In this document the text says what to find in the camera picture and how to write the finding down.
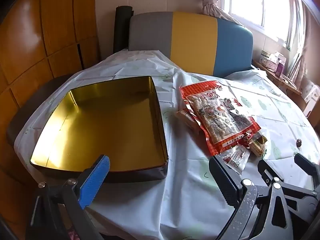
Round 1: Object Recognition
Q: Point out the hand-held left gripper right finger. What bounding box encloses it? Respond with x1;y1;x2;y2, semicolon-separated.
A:
209;155;293;240

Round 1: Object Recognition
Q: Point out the black rolled mat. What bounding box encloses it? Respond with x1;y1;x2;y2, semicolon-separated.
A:
113;6;135;53

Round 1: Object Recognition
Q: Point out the white patterned box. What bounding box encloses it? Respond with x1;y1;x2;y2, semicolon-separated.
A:
299;76;320;117

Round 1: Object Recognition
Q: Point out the large red snack bag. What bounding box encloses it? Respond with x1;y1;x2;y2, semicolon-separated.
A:
179;80;262;157

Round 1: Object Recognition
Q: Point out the white cloud print tablecloth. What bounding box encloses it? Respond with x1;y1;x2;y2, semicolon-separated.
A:
14;49;320;240

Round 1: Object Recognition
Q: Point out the tied floral curtain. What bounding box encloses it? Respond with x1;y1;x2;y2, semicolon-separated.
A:
200;0;244;27

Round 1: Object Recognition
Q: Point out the wooden wardrobe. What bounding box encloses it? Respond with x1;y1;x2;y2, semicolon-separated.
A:
0;0;100;230

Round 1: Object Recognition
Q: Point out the window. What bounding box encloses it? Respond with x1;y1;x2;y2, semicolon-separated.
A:
224;0;300;43

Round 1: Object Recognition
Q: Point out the green cracker packet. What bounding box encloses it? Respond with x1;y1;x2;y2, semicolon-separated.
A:
247;134;268;158

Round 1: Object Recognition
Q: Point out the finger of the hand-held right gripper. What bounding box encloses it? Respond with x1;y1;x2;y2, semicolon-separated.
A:
294;152;320;180
257;159;320;207

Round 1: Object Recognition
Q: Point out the purple box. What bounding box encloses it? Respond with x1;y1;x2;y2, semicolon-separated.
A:
276;57;287;78

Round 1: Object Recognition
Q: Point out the gold tin box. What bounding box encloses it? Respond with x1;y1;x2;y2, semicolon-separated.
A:
29;75;169;183

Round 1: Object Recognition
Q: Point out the grey yellow blue chair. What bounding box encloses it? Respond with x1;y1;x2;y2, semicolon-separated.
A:
129;11;253;77

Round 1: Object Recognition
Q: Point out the sheer curtain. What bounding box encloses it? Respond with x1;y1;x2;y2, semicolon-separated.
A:
285;0;310;85

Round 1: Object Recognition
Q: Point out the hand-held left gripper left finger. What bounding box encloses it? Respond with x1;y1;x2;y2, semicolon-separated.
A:
30;154;110;240

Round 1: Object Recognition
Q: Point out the white green box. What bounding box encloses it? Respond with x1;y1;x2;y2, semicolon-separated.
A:
260;50;272;63

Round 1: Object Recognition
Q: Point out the clear crispy rice packet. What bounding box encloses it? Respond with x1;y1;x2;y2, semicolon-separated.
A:
175;109;200;132
216;146;250;175

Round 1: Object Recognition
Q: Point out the floral tissue box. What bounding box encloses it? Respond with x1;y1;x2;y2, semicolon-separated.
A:
264;58;278;70

